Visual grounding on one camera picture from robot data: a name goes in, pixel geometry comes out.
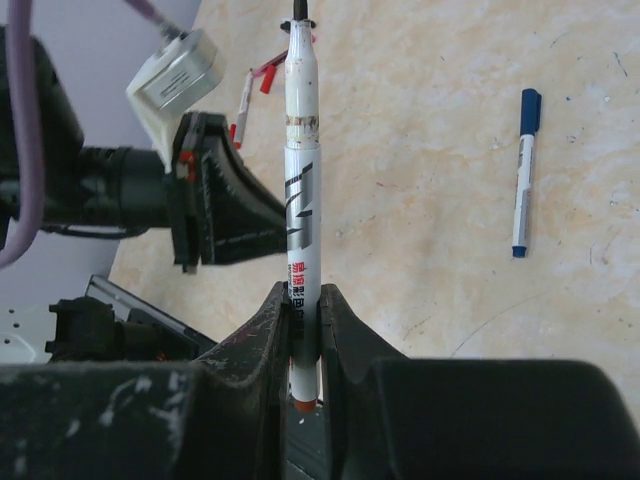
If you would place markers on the red pen cap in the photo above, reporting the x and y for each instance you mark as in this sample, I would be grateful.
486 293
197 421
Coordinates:
268 79

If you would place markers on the white pen red tip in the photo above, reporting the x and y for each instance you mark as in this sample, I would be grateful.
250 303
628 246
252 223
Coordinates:
241 120

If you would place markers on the dark red pen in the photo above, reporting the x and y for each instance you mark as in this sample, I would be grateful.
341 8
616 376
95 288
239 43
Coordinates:
270 62

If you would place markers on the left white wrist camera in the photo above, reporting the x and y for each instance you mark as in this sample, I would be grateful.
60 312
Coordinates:
170 82

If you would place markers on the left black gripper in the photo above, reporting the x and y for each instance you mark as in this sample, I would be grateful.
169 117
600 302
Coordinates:
219 212

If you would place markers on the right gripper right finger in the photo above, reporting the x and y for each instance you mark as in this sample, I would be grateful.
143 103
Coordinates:
389 416

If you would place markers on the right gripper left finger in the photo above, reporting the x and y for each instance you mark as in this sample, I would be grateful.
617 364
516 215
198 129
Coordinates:
220 416

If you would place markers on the blue pen cap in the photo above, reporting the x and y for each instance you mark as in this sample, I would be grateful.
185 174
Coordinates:
530 111

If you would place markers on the white pen blue markings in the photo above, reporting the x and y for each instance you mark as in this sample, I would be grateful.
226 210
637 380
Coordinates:
302 167

